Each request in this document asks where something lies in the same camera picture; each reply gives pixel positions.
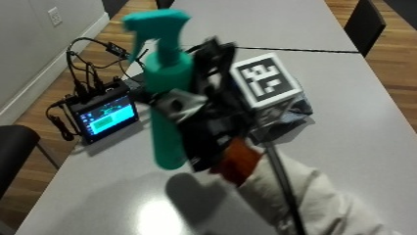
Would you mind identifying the white marker cube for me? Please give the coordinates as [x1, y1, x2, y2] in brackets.
[229, 53, 314, 145]

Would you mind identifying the white wall outlet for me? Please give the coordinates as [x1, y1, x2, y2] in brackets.
[46, 6, 63, 27]

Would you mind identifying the black chair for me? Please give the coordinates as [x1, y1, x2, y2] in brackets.
[0, 124, 59, 200]
[342, 0, 387, 58]
[154, 0, 175, 10]

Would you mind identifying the small black touchscreen computer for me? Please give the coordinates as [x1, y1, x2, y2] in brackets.
[63, 80, 141, 145]

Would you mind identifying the teal spray bottle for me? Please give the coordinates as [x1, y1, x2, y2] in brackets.
[121, 8, 195, 171]

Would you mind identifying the black glove cable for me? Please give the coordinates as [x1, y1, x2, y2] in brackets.
[263, 143, 309, 235]

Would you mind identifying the black cable bundle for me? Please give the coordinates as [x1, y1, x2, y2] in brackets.
[43, 36, 149, 142]

